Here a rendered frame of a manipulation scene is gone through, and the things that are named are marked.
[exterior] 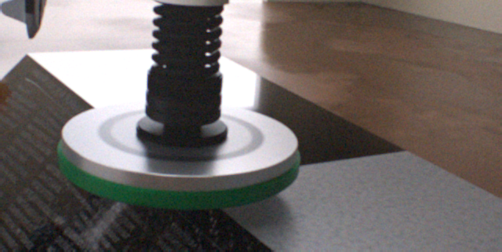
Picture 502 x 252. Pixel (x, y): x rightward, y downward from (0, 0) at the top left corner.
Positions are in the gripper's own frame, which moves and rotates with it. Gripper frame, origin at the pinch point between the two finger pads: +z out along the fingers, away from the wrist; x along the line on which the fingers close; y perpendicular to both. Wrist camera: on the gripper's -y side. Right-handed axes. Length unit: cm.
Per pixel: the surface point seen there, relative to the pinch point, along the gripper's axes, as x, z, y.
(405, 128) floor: -241, 87, -137
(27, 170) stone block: 30.8, 10.3, -8.7
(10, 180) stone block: 30.4, 12.2, -6.4
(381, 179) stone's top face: 46, -1, -49
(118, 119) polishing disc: 49, -5, -22
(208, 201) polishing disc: 62, -5, -32
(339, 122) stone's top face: 26, 0, -48
